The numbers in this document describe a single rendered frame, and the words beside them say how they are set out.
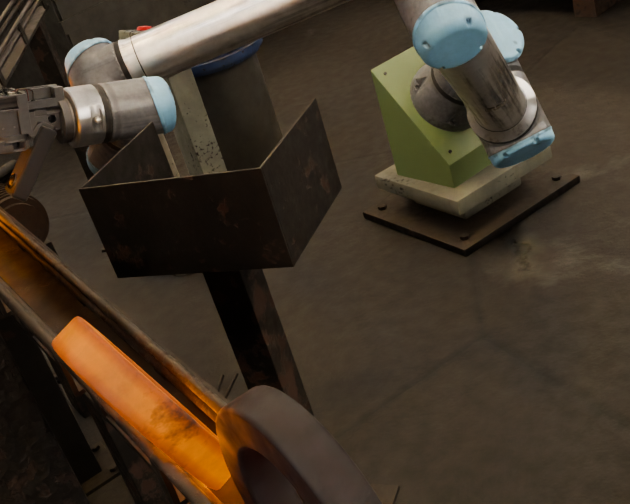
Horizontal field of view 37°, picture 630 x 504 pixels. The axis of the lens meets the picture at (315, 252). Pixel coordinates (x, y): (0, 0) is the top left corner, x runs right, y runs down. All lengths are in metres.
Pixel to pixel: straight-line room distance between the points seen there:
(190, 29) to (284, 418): 1.07
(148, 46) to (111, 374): 0.95
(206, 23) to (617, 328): 0.97
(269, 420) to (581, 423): 1.15
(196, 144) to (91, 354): 1.79
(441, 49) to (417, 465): 0.71
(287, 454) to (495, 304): 1.48
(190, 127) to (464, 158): 0.72
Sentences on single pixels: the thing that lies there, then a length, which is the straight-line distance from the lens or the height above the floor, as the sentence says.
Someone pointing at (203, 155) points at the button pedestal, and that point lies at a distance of 2.51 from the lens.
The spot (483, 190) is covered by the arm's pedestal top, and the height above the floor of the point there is 0.11.
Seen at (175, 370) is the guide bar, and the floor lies 0.66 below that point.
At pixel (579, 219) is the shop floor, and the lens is 2.29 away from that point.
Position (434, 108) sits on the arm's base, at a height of 0.31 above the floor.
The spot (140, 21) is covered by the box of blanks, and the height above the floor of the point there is 0.35.
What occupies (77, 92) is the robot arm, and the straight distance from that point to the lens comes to 1.44.
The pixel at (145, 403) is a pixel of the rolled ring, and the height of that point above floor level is 0.74.
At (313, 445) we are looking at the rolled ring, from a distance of 0.59.
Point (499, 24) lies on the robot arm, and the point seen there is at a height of 0.48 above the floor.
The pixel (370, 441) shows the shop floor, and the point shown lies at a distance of 1.77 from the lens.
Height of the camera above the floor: 1.13
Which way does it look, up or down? 28 degrees down
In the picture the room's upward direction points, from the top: 18 degrees counter-clockwise
